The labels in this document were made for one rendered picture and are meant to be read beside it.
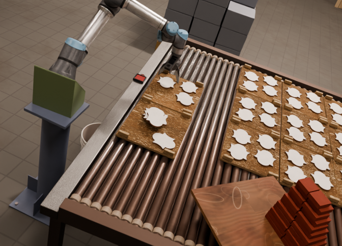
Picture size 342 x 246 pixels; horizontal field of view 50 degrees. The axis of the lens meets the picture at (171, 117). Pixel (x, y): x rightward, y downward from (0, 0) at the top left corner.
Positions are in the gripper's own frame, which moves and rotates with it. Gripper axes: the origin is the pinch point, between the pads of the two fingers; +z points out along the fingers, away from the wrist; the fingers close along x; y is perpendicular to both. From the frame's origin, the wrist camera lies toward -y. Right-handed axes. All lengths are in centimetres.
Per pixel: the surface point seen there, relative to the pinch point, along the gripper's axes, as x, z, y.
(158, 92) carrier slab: 0.1, 4.6, -13.2
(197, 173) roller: -47, 10, -65
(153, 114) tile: -9.2, 1.1, -45.0
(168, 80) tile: 0.2, 2.5, 4.4
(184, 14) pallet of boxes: 59, 24, 221
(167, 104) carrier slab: -10.0, 5.2, -20.9
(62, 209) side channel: -4, 10, -125
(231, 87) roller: -40, 4, 37
